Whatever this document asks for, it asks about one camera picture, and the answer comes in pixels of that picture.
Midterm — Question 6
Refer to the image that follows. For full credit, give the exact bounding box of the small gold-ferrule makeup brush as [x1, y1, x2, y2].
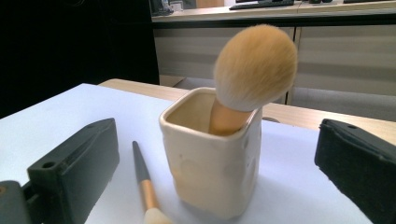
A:
[132, 140, 174, 224]

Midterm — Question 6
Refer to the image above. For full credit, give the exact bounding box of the cream square ceramic cup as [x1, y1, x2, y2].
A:
[158, 87, 263, 220]

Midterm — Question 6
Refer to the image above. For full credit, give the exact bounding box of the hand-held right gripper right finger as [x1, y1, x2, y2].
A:
[314, 119, 396, 224]

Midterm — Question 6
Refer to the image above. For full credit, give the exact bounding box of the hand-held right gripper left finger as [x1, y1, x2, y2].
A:
[27, 117, 120, 224]

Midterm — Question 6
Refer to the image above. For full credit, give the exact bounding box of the white table sheet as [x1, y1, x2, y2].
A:
[0, 83, 375, 224]

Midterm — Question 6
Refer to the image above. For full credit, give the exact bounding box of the large gold-ferrule makeup brush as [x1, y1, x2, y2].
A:
[208, 23, 298, 137]

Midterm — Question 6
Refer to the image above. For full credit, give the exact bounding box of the long wooden counter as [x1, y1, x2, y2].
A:
[150, 0, 396, 122]

